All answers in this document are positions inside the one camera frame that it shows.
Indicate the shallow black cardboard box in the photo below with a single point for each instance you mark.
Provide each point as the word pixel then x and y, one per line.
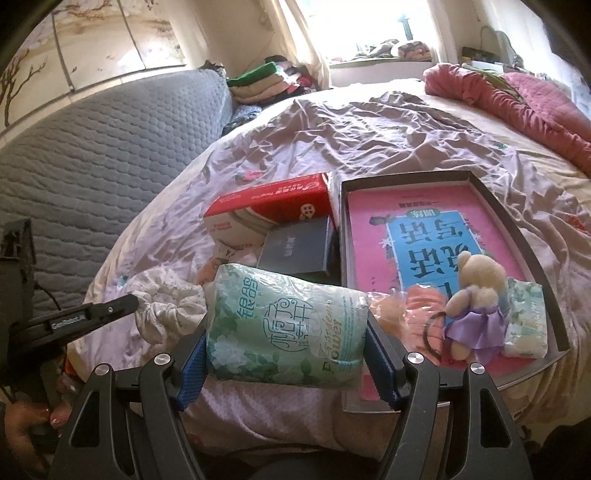
pixel 554 334

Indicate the small green tissue pack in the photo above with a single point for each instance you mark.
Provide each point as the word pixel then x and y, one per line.
pixel 524 323

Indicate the large green tissue pack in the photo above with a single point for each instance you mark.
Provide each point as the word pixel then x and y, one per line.
pixel 277 323

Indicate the clothes on window sill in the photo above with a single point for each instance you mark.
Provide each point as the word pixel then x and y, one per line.
pixel 411 50

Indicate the person's left hand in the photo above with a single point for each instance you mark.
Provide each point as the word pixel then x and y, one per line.
pixel 18 429

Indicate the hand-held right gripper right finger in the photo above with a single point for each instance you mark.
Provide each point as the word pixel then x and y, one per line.
pixel 381 364

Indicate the white table fan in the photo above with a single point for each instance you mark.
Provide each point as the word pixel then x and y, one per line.
pixel 503 46

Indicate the white floral cloth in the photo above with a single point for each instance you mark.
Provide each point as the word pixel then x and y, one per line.
pixel 171 300

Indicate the blossom painted wardrobe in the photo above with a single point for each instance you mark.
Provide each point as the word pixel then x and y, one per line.
pixel 115 41

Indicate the pink quilt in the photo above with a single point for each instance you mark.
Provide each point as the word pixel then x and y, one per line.
pixel 531 106

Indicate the green patterned cloth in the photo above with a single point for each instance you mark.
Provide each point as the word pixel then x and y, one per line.
pixel 489 76

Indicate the dark floral pillow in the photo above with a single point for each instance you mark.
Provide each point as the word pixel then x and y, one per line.
pixel 244 117

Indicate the lilac patterned bed sheet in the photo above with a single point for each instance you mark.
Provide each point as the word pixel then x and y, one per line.
pixel 369 138

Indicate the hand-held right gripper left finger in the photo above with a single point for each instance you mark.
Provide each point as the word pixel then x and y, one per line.
pixel 191 369

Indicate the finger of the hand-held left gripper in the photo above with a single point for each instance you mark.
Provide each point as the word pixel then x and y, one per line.
pixel 113 309

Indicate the cream plush bear purple dress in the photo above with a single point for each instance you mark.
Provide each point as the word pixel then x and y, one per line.
pixel 475 281

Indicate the grey quilted headboard cover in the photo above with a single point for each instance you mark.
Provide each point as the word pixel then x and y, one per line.
pixel 115 152

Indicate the dark blue box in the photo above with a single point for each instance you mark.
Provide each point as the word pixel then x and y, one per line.
pixel 295 249

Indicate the cream curtain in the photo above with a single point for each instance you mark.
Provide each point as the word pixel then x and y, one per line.
pixel 441 27
pixel 309 41

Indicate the red and white cardboard box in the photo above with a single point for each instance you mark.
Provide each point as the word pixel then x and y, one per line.
pixel 268 194

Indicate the pink and blue book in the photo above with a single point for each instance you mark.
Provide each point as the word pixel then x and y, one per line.
pixel 415 240

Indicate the stack of folded clothes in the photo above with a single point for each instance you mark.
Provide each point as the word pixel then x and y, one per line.
pixel 263 83

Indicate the clear plastic bag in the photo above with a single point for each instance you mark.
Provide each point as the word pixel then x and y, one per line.
pixel 385 307

